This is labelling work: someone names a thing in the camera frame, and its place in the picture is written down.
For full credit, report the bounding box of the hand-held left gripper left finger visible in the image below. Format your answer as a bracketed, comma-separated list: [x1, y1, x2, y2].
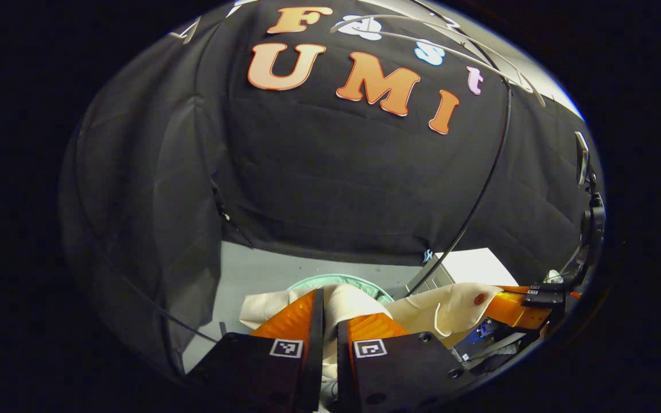
[186, 288, 325, 413]

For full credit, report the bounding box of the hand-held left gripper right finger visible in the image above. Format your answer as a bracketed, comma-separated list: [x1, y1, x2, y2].
[336, 313, 476, 413]

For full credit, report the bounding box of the cream collared shirt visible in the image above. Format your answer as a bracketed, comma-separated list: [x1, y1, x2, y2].
[239, 281, 503, 402]

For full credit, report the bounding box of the green laundry hamper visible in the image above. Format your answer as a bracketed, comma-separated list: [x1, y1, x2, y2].
[286, 273, 395, 303]

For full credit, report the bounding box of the white clothes hanger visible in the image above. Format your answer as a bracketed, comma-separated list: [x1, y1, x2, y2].
[330, 0, 546, 108]

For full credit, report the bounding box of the black clothes rack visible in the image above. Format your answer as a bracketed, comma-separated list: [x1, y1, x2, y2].
[404, 80, 513, 297]

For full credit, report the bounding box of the black equipment stand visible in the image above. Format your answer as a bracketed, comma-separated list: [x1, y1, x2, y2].
[573, 131, 606, 287]

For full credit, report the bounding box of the black backdrop cloth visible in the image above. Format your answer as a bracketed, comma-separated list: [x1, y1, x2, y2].
[58, 0, 604, 373]

